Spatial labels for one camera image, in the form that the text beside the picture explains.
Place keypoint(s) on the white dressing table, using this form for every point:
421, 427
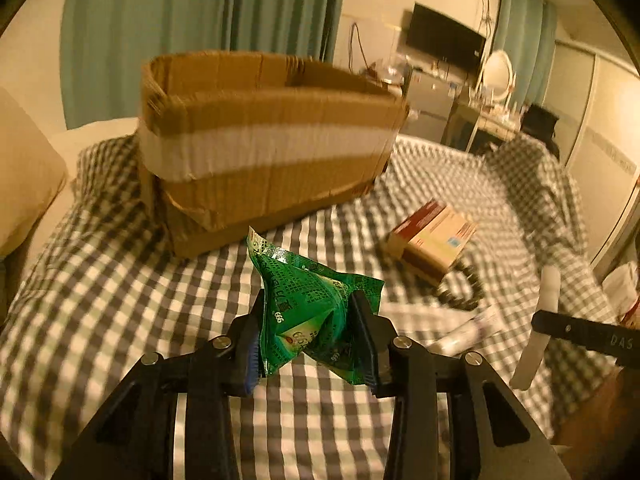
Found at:
492, 125

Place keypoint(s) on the narrow teal curtain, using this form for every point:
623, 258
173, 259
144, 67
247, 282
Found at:
530, 35

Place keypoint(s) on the grey cabinet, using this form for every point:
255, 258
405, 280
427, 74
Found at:
427, 105

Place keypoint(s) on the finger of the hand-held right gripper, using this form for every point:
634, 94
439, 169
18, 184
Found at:
585, 335

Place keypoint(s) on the white oval mirror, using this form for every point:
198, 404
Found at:
497, 72

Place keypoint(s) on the green sachet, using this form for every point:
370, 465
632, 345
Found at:
310, 300

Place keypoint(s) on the white plastic bag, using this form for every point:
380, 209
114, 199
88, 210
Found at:
622, 295

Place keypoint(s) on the white wardrobe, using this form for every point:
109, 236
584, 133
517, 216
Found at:
605, 150

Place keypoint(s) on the black bag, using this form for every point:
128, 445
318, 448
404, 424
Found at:
540, 120

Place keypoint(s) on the checkered blanket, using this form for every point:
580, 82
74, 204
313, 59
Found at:
125, 285

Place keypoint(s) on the red beige medicine box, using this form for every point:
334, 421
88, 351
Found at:
435, 240

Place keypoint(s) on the wide teal curtain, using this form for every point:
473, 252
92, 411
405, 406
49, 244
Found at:
150, 10

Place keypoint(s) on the black television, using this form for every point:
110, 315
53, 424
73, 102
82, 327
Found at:
445, 35

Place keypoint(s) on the white ointment tube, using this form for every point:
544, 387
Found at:
465, 335

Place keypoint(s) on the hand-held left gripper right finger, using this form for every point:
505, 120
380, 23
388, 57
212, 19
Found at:
367, 340

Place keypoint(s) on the cream pillow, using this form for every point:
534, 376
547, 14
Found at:
25, 175

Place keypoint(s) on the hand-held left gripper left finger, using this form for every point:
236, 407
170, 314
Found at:
250, 365

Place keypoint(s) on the brown cardboard box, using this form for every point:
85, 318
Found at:
260, 150

